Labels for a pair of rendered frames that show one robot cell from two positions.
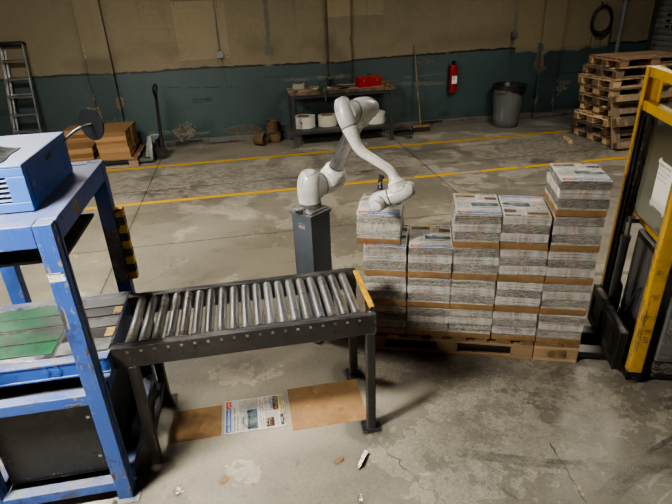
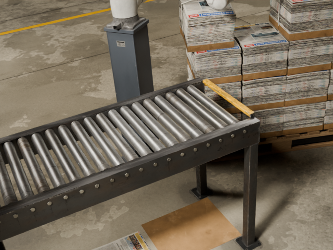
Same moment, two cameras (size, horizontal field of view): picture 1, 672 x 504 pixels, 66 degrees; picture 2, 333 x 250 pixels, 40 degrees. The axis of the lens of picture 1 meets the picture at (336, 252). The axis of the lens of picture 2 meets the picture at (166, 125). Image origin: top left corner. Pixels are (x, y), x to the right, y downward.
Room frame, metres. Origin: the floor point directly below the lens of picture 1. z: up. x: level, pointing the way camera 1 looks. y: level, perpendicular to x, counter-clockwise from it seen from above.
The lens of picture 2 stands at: (0.73, 0.68, 1.93)
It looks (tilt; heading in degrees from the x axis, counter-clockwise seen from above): 32 degrees down; 345
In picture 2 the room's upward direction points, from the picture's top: 5 degrees counter-clockwise
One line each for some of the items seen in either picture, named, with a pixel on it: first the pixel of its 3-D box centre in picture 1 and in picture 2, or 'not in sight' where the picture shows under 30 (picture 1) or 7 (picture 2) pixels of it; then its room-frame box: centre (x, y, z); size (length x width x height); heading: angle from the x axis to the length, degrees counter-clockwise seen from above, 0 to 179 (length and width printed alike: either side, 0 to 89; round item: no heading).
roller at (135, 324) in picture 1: (136, 321); not in sight; (2.38, 1.09, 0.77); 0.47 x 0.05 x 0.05; 9
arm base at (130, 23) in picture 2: (308, 206); (124, 20); (3.33, 0.18, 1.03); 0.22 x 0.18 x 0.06; 137
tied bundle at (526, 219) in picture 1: (521, 222); not in sight; (3.10, -1.21, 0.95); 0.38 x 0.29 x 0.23; 168
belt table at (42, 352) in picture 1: (53, 335); not in sight; (2.31, 1.51, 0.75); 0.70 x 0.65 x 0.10; 99
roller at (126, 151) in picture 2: (257, 306); (116, 138); (2.48, 0.45, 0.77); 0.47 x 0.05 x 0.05; 9
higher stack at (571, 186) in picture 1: (562, 265); not in sight; (3.04, -1.50, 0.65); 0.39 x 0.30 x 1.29; 169
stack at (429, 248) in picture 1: (448, 289); (275, 88); (3.17, -0.79, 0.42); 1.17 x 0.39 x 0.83; 79
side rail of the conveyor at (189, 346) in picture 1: (248, 338); (126, 177); (2.22, 0.47, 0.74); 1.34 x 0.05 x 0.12; 99
